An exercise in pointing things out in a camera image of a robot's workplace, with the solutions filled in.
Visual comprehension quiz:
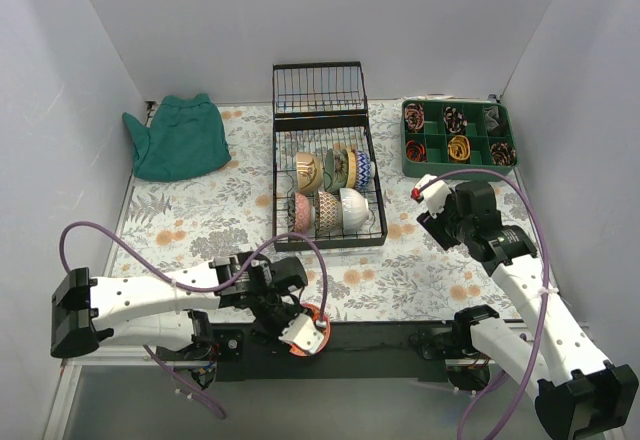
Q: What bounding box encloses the red floral pattern bowl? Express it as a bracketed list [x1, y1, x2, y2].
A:
[287, 302, 331, 357]

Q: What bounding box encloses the plain white bowl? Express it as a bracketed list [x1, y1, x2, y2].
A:
[339, 188, 369, 234]

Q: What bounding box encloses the blue zigzag red bowl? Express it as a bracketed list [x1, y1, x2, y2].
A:
[354, 150, 375, 191]

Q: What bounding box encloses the pink patterned bowl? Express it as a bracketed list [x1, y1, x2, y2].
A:
[291, 192, 313, 233]

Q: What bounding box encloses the dark patterned bowl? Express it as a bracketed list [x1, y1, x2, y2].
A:
[314, 191, 342, 236]

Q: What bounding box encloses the yellow sun pattern bowl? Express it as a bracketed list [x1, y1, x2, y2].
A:
[346, 150, 357, 188]

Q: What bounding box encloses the green celadon bowl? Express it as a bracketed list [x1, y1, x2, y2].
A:
[323, 149, 348, 193]

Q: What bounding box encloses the beige white bowl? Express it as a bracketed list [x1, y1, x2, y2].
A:
[295, 152, 324, 195]

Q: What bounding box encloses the black wire dish rack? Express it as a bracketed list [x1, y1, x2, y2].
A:
[272, 62, 388, 252]

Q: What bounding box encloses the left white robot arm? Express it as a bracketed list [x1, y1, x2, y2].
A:
[50, 252, 311, 360]

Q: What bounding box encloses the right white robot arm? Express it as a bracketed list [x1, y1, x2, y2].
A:
[411, 175, 639, 439]

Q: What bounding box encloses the yellow coiled band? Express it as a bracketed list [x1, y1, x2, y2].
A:
[447, 135, 471, 164]

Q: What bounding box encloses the orange black coiled band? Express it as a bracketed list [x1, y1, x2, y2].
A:
[406, 140, 428, 163]

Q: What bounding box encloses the dark orange coiled band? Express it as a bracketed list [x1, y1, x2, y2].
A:
[490, 142, 517, 166]

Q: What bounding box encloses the green compartment tray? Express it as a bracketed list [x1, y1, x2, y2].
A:
[400, 99, 519, 181]

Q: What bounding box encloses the black pink coiled band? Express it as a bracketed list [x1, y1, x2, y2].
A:
[443, 106, 468, 134]

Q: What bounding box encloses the red black coiled band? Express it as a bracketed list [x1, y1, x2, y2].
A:
[404, 103, 425, 132]

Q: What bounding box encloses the green cloth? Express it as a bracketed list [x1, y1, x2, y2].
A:
[122, 93, 231, 182]

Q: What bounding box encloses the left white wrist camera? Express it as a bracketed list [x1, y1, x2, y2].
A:
[278, 314, 326, 355]

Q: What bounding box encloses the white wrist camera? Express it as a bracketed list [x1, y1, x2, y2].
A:
[411, 174, 451, 218]
[278, 314, 326, 355]

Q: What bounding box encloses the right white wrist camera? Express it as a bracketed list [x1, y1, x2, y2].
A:
[411, 174, 451, 218]

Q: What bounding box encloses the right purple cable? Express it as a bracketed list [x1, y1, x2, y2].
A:
[414, 168, 553, 440]

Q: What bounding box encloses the purple cable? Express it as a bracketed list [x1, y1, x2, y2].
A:
[414, 168, 553, 440]
[59, 222, 329, 420]

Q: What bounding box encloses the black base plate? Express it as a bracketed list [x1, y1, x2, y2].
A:
[155, 321, 474, 382]

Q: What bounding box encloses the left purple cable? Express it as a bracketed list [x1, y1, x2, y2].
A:
[59, 222, 329, 420]

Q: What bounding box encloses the aluminium frame rail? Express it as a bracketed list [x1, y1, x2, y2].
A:
[42, 344, 626, 440]

